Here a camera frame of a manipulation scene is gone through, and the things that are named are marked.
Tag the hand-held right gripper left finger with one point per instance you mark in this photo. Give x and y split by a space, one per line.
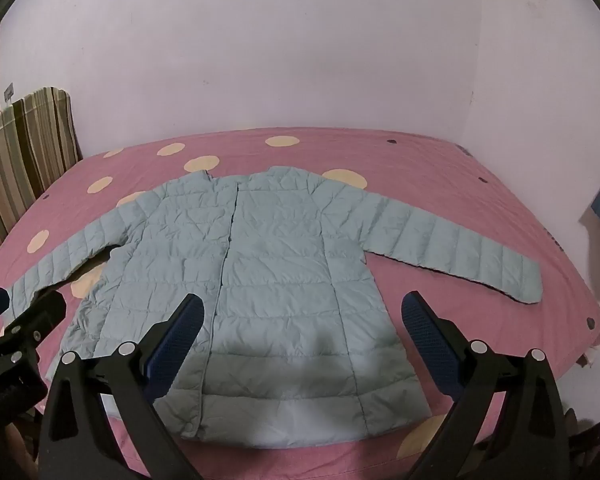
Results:
179 336

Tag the pink polka dot bed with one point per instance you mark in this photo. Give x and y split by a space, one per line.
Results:
430 185

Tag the white wall socket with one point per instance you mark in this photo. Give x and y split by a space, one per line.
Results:
8 91

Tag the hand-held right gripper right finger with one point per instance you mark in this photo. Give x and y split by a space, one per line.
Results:
425 340

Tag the light blue quilted jacket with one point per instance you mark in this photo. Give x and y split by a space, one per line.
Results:
280 270

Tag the person's left forearm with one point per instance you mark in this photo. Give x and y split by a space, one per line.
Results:
22 445

